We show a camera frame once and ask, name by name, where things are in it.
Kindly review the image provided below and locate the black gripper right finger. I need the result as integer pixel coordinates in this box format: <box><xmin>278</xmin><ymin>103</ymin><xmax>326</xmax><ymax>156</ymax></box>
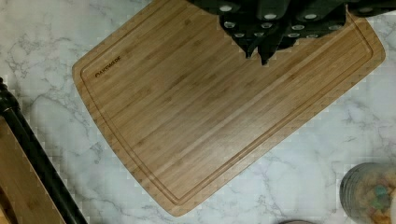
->
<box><xmin>258</xmin><ymin>0</ymin><xmax>395</xmax><ymax>65</ymax></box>

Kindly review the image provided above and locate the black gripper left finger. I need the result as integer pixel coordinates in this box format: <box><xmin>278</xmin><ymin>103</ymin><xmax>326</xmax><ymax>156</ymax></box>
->
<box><xmin>187</xmin><ymin>0</ymin><xmax>285</xmax><ymax>59</ymax></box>

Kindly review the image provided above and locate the bamboo cutting board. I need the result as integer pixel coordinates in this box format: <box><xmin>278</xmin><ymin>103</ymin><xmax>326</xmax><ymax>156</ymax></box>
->
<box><xmin>73</xmin><ymin>0</ymin><xmax>385</xmax><ymax>217</ymax></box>

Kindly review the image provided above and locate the wooden drawer box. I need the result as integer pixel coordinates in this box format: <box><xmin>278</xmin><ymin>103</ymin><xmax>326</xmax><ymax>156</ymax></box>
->
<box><xmin>0</xmin><ymin>119</ymin><xmax>65</xmax><ymax>224</ymax></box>

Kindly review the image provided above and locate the glass cereal jar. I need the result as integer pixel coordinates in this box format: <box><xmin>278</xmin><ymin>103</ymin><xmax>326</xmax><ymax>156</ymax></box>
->
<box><xmin>339</xmin><ymin>162</ymin><xmax>396</xmax><ymax>224</ymax></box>

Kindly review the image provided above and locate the black drawer handle bar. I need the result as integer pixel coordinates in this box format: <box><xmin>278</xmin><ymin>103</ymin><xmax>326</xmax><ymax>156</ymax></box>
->
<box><xmin>0</xmin><ymin>81</ymin><xmax>88</xmax><ymax>224</ymax></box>

